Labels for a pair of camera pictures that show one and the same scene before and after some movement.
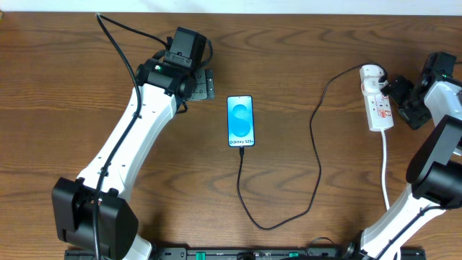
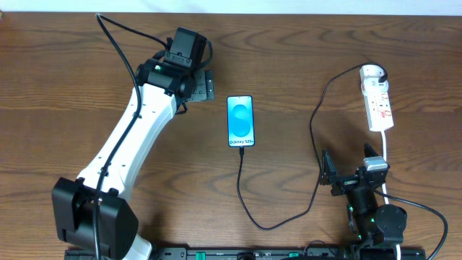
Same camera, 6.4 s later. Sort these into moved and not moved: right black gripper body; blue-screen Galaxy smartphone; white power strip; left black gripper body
Moved: right black gripper body
Not moved: blue-screen Galaxy smartphone; left black gripper body; white power strip
